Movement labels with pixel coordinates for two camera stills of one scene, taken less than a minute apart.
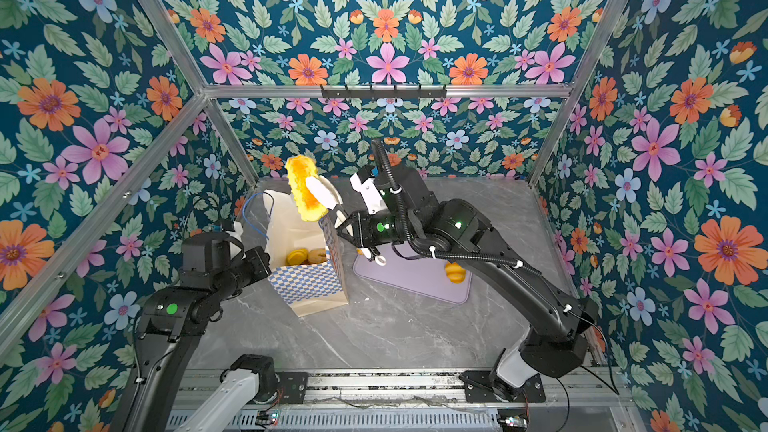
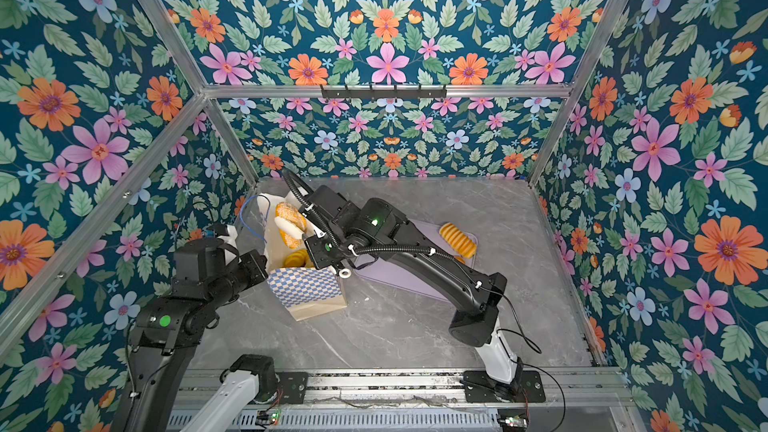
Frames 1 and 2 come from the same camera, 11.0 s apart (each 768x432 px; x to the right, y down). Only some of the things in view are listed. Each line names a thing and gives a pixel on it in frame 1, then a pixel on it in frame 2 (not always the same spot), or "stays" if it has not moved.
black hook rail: (382, 94) stays
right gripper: (361, 239) → (320, 260)
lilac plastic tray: (426, 275) stays
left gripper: (262, 263) stays
